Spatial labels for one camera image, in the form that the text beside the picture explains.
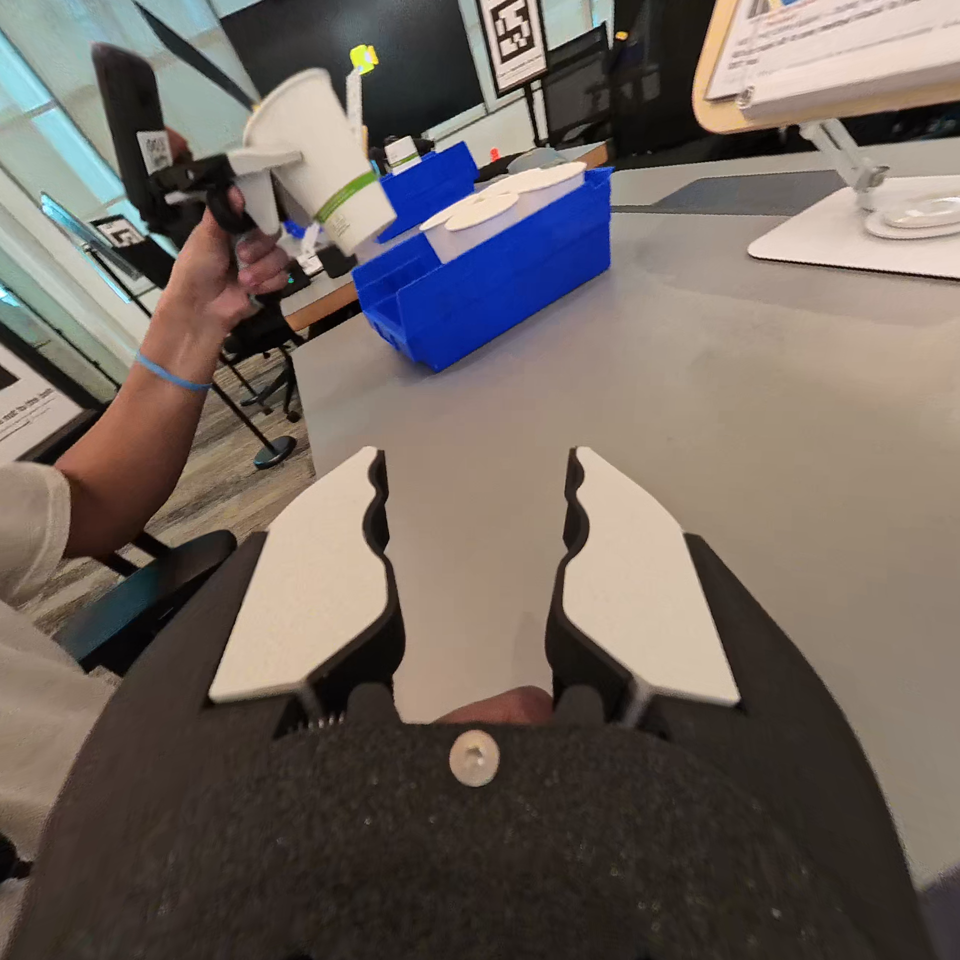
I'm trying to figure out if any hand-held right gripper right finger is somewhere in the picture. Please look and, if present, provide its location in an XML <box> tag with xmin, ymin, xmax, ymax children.
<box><xmin>545</xmin><ymin>447</ymin><xmax>743</xmax><ymax>728</ymax></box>

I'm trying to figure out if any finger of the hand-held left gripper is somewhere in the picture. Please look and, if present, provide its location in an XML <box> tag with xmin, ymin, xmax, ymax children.
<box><xmin>223</xmin><ymin>147</ymin><xmax>306</xmax><ymax>238</ymax></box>

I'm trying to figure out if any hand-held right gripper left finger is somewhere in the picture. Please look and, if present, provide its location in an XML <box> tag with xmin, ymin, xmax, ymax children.
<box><xmin>208</xmin><ymin>447</ymin><xmax>407</xmax><ymax>726</ymax></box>

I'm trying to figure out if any white paper cup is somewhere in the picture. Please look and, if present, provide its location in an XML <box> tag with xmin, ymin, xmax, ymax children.
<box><xmin>242</xmin><ymin>67</ymin><xmax>399</xmax><ymax>258</ymax></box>
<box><xmin>480</xmin><ymin>172</ymin><xmax>560</xmax><ymax>219</ymax></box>
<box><xmin>510</xmin><ymin>162</ymin><xmax>588</xmax><ymax>198</ymax></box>
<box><xmin>420</xmin><ymin>201</ymin><xmax>500</xmax><ymax>264</ymax></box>

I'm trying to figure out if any group of white paper cups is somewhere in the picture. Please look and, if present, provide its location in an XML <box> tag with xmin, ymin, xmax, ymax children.
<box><xmin>442</xmin><ymin>192</ymin><xmax>520</xmax><ymax>226</ymax></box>

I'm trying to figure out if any blue plastic bin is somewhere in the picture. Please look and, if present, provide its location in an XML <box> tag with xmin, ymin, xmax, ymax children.
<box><xmin>378</xmin><ymin>141</ymin><xmax>481</xmax><ymax>245</ymax></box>
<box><xmin>351</xmin><ymin>166</ymin><xmax>615</xmax><ymax>374</ymax></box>

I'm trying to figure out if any person's left hand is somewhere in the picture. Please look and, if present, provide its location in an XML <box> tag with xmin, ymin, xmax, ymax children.
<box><xmin>141</xmin><ymin>195</ymin><xmax>292</xmax><ymax>385</ymax></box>

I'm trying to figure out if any person's right hand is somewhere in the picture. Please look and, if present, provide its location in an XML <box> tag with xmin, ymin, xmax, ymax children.
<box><xmin>435</xmin><ymin>686</ymin><xmax>555</xmax><ymax>726</ymax></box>

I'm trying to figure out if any small marker sign stand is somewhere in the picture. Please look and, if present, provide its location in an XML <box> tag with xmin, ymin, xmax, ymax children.
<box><xmin>88</xmin><ymin>213</ymin><xmax>298</xmax><ymax>472</ymax></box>

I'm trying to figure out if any wood-edged table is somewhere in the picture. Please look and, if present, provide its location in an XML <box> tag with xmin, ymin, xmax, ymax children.
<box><xmin>281</xmin><ymin>138</ymin><xmax>609</xmax><ymax>331</ymax></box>

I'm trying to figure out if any blue wristband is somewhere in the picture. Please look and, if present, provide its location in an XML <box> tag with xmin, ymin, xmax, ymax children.
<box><xmin>133</xmin><ymin>352</ymin><xmax>216</xmax><ymax>393</ymax></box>

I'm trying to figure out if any large framed marker poster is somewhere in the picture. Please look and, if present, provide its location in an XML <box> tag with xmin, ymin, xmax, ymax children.
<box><xmin>0</xmin><ymin>341</ymin><xmax>102</xmax><ymax>466</ymax></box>

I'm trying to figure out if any printed instruction sheet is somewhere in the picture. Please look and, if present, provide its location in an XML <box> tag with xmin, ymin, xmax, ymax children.
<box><xmin>705</xmin><ymin>0</ymin><xmax>960</xmax><ymax>102</ymax></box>

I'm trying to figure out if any black wall screen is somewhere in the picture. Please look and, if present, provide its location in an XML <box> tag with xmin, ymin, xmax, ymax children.
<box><xmin>221</xmin><ymin>0</ymin><xmax>485</xmax><ymax>147</ymax></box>

